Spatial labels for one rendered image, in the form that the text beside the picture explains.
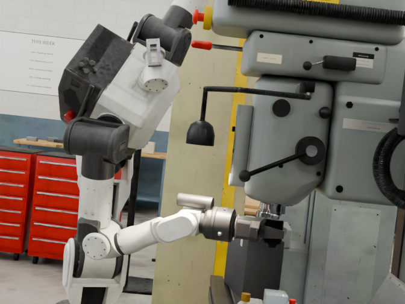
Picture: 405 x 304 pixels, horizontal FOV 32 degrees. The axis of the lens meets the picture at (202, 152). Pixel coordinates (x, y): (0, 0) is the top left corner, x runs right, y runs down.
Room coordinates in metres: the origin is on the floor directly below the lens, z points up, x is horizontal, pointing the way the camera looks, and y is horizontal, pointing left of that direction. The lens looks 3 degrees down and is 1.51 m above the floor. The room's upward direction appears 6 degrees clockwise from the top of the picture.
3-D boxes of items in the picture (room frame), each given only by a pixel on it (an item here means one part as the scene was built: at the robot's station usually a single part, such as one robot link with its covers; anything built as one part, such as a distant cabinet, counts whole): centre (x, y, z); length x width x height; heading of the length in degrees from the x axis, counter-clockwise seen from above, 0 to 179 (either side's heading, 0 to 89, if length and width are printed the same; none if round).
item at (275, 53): (1.83, -0.25, 1.68); 0.34 x 0.24 x 0.10; 92
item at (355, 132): (1.83, -0.40, 1.47); 0.24 x 0.19 x 0.26; 2
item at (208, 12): (1.82, 0.02, 1.76); 0.06 x 0.02 x 0.06; 2
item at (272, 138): (1.83, -0.21, 1.47); 0.21 x 0.19 x 0.32; 2
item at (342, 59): (1.70, -0.28, 1.66); 0.12 x 0.04 x 0.04; 92
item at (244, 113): (1.83, -0.10, 1.45); 0.04 x 0.04 x 0.21; 2
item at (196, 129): (1.80, 0.01, 1.47); 0.07 x 0.07 x 0.06
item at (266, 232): (1.80, -0.20, 1.23); 0.06 x 0.02 x 0.03; 77
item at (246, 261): (2.25, -0.20, 1.07); 0.22 x 0.12 x 0.20; 13
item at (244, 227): (1.85, -0.12, 1.23); 0.13 x 0.12 x 0.10; 167
